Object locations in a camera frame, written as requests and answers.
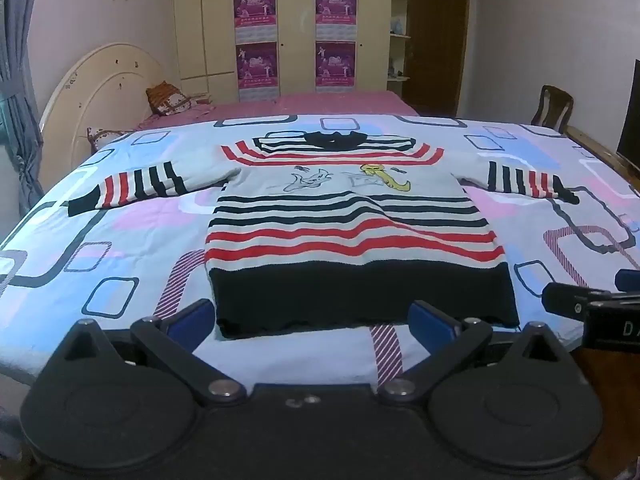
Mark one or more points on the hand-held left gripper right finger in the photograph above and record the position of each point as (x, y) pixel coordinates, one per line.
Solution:
(431, 321)

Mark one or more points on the striped cartoon knit sweater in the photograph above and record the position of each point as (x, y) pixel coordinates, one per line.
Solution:
(350, 220)

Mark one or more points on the cream corner shelf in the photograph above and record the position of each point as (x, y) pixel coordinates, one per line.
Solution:
(400, 55)

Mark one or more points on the purple wall poster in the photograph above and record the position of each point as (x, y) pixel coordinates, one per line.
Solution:
(257, 71)
(335, 9)
(335, 65)
(255, 10)

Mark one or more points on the floral patterned pillow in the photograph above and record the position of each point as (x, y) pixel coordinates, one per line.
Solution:
(105, 137)

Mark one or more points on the pink bed sheet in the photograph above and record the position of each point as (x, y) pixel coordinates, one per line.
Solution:
(325, 104)

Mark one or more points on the black screen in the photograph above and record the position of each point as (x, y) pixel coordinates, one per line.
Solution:
(631, 120)

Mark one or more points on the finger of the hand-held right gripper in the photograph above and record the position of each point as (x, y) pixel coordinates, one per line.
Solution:
(567, 299)
(629, 280)

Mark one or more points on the wooden bed frame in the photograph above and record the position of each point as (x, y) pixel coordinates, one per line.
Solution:
(592, 146)

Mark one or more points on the dark wooden chair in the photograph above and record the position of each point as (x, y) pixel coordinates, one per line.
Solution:
(550, 107)

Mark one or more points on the dark wooden door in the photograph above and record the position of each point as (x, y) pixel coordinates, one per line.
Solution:
(435, 40)

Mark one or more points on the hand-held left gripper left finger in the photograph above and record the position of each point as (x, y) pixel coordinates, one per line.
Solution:
(191, 318)

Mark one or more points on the printed bed sheet with rectangles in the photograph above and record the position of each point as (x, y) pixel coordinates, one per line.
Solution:
(125, 240)

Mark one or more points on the brown patterned pillow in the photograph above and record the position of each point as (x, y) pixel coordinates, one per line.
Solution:
(169, 100)

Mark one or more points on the cream wardrobe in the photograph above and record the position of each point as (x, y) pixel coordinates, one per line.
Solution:
(295, 25)

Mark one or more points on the cream curved headboard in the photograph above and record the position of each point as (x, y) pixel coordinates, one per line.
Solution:
(100, 90)

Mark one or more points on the grey curtain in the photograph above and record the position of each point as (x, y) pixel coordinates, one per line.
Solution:
(17, 110)

